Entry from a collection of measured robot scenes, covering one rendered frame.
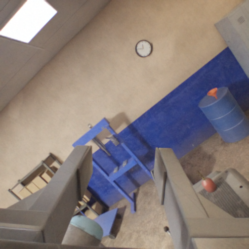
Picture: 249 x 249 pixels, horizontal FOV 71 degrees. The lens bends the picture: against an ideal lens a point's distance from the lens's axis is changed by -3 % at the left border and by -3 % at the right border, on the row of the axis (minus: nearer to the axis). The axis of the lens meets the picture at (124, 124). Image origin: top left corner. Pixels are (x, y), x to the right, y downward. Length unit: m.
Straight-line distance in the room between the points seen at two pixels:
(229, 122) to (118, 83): 2.19
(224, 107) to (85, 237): 3.14
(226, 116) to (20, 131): 4.24
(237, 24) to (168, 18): 1.18
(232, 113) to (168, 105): 1.21
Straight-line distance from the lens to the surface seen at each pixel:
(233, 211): 1.07
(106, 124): 3.38
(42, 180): 4.49
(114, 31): 3.84
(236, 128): 3.66
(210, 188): 1.17
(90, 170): 0.16
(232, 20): 3.73
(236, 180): 1.18
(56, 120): 4.19
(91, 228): 0.62
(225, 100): 3.44
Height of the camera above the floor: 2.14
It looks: 11 degrees down
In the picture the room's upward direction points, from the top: 41 degrees counter-clockwise
